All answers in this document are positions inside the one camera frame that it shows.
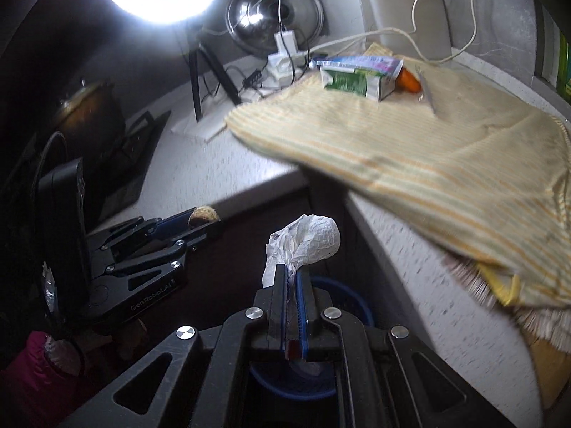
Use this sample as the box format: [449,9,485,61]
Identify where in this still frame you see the black cable with controller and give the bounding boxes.
[201,65,277,103]

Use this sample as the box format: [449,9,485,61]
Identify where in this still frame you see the black gas stove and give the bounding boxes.
[85,109,172,228]

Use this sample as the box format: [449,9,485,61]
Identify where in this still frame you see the white charger plug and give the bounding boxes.
[273,30,299,56]

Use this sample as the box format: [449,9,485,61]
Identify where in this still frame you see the white paper sheet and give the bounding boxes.
[170,102,251,143]

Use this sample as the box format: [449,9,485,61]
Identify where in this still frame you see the yellow striped cloth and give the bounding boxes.
[223,42,571,308]

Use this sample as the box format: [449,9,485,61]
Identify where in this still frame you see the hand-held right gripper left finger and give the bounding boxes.
[58,264,290,428]

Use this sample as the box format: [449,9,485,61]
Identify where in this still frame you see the white tissue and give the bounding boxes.
[262,214,342,288]

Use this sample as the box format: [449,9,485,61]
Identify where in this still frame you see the person's left forearm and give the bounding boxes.
[0,330,87,428]

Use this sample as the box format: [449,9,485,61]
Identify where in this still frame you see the metal tongs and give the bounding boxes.
[415,65,440,114]

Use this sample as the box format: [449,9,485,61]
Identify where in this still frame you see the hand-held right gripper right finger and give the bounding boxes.
[292,267,518,428]

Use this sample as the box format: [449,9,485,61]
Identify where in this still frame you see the blue trash bin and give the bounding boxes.
[247,276,375,399]

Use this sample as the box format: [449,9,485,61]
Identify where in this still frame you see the green dish soap bottle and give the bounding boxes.
[553,31,571,94]

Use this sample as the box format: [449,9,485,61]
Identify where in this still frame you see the black tripod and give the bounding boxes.
[181,22,244,123]

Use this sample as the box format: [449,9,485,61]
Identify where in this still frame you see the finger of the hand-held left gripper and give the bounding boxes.
[87,208,197,250]
[105,222,224,277]

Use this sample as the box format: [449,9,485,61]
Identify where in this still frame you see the dark cooking pot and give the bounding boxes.
[54,78,128,143]

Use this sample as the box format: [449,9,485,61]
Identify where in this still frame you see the steel pot lid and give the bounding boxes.
[225,0,325,58]

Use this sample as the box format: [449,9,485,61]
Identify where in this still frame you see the green white carton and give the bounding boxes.
[320,66,398,102]

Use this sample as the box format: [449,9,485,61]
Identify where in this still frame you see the small orange carrot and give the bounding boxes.
[397,69,422,94]

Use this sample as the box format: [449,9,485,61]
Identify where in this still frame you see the white power strip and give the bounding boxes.
[267,51,313,87]

